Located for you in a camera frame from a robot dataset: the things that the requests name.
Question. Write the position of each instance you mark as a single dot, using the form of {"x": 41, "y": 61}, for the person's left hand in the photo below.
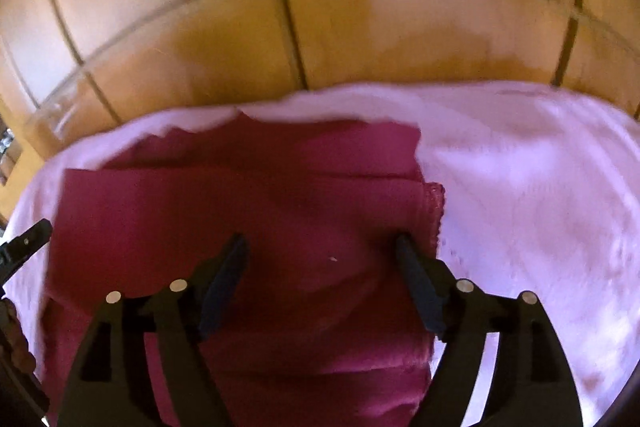
{"x": 17, "y": 337}

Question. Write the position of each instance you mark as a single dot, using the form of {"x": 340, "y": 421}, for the dark red garment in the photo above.
{"x": 300, "y": 217}

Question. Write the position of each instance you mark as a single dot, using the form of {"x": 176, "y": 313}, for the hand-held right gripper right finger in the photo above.
{"x": 420, "y": 287}

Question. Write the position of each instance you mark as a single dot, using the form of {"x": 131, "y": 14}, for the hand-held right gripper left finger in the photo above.
{"x": 225, "y": 287}

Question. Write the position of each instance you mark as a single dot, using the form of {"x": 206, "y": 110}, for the wooden wardrobe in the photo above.
{"x": 350, "y": 32}

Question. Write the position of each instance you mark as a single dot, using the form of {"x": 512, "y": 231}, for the pink bed blanket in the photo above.
{"x": 525, "y": 187}

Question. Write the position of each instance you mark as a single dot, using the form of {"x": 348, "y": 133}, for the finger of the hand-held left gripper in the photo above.
{"x": 25, "y": 247}

